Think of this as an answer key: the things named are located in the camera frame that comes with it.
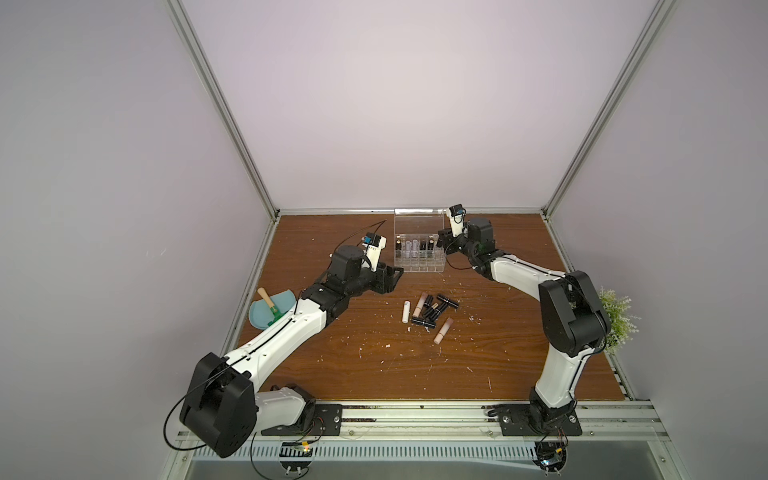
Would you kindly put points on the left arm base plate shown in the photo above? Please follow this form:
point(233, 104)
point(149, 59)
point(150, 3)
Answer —
point(316, 420)

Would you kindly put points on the black lipstick centre right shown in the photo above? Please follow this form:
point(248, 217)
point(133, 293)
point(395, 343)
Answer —
point(437, 311)

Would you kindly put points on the white lipstick tube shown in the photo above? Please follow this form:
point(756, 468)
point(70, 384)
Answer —
point(406, 312)

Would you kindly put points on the clear acrylic lipstick organizer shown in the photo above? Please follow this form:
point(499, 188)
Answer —
point(419, 224)

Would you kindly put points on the pink lipstick tube lower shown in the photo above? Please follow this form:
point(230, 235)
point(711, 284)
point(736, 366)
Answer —
point(443, 331)

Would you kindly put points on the pink lipstick tube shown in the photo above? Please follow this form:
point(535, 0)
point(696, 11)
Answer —
point(420, 304)
point(443, 331)

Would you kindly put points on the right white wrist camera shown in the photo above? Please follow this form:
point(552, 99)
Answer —
point(456, 216)

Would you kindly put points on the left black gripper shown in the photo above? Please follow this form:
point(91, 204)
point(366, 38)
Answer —
point(385, 285)

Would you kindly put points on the aluminium front rail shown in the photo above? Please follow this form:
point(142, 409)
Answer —
point(455, 421)

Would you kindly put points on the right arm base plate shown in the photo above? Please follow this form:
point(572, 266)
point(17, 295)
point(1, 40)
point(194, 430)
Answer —
point(536, 419)

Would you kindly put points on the right controller board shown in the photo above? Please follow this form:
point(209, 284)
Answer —
point(550, 457)

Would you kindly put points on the controller board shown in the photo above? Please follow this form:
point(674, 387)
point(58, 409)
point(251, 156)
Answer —
point(295, 459)
point(550, 457)

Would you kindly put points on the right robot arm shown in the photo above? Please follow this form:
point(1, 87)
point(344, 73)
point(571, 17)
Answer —
point(573, 318)

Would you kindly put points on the green artificial plant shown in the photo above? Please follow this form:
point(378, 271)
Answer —
point(622, 321)

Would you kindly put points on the left controller board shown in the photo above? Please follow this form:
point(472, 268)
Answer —
point(295, 459)

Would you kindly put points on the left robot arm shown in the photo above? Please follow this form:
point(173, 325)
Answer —
point(225, 405)

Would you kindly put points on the pink lipstick tube upper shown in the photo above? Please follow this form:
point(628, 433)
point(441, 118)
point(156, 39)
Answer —
point(420, 304)

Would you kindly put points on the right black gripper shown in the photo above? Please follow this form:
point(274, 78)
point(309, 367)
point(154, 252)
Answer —
point(448, 242)

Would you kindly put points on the teal dustpan tray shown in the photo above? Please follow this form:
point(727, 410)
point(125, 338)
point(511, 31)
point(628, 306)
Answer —
point(270, 309)

